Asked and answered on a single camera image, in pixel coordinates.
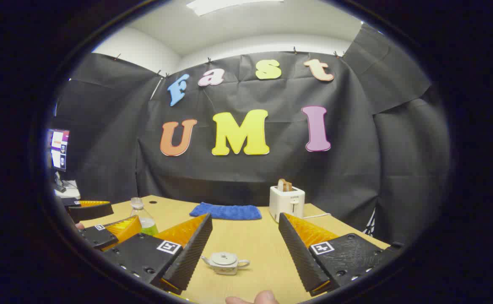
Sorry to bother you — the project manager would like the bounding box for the white ceramic teacup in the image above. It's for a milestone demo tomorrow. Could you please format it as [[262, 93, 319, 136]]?
[[200, 255, 250, 276]]

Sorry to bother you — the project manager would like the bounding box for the white toaster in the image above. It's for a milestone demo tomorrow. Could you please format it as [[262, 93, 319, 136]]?
[[269, 185, 306, 223]]

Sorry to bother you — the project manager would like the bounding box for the white teacup lid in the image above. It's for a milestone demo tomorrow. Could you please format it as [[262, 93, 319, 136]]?
[[211, 252, 239, 264]]

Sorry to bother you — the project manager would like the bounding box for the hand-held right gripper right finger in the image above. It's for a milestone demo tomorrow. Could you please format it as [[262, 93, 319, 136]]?
[[278, 212, 404, 297]]

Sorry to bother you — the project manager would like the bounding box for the computer monitor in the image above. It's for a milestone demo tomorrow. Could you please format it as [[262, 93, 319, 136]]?
[[49, 129, 70, 171]]

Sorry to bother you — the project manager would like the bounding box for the green label water bottle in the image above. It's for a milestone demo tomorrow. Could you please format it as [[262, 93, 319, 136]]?
[[129, 197, 159, 236]]

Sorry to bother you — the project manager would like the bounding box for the black backdrop cloth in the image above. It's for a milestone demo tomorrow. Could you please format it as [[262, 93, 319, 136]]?
[[54, 23, 452, 245]]

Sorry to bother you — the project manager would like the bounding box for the blue towel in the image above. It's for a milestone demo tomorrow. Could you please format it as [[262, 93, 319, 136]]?
[[189, 202, 263, 220]]

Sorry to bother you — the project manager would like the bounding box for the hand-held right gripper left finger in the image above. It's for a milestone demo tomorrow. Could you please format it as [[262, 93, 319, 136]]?
[[102, 212, 213, 295]]

